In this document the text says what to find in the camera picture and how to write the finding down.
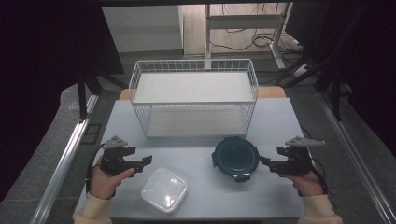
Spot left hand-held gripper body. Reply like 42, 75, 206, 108
99, 135, 145, 176

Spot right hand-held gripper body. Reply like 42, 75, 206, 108
269, 135, 326, 178

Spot round container dark blue lid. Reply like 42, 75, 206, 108
211, 135, 261, 184

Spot square clear plastic container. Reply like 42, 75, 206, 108
140, 167, 189, 215

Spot white wire shelf rack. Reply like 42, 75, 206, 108
128, 58, 260, 139

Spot person's right hand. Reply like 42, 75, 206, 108
281, 167, 326, 198

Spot person's left hand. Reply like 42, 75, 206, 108
90, 157, 136, 200

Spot wooden table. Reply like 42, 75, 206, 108
119, 86, 287, 101

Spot black metal stand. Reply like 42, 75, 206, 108
76, 69, 129, 122
281, 31, 353, 122

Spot white power strip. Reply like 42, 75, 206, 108
291, 63, 310, 77

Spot white cabinet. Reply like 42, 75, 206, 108
102, 5, 185, 54

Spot black curtain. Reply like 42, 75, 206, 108
286, 0, 396, 158

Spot left hand-held gripper black cable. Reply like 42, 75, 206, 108
85, 143, 106, 194

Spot hand-held gripper black cable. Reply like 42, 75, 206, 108
301, 125, 330, 197
85, 143, 106, 194

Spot right hand-held gripper black cable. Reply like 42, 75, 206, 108
301, 125, 330, 197

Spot aluminium rail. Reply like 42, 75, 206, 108
29, 92, 101, 224
317, 91, 396, 224

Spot black floor cables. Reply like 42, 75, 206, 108
208, 3, 304, 53

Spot white metal desk frame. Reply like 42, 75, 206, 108
204, 3, 293, 71

